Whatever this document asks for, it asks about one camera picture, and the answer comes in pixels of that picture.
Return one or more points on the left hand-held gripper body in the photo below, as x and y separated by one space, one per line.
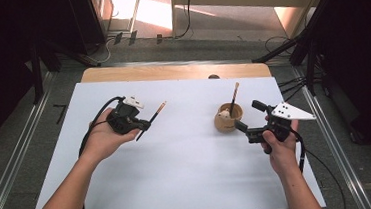
122 119

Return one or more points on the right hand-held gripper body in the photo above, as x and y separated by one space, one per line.
280 123

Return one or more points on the dark pencil with short orange end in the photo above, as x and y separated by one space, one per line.
156 115

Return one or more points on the wooden pen holder with bear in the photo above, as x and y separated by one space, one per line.
223 123

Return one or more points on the dark pencil with long brown end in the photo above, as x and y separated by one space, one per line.
233 97

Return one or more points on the person's left hand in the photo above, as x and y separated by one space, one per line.
104 141

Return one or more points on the person's right hand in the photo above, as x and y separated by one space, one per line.
282 153

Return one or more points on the white table cover sheet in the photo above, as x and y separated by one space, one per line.
178 172

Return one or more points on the wooden table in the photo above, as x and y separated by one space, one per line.
171 70

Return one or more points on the black metal stand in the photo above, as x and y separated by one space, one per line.
302 41
41 59

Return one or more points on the beige desk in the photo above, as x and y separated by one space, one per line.
232 0

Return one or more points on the aluminium floor rail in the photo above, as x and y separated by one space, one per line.
13 158
337 146

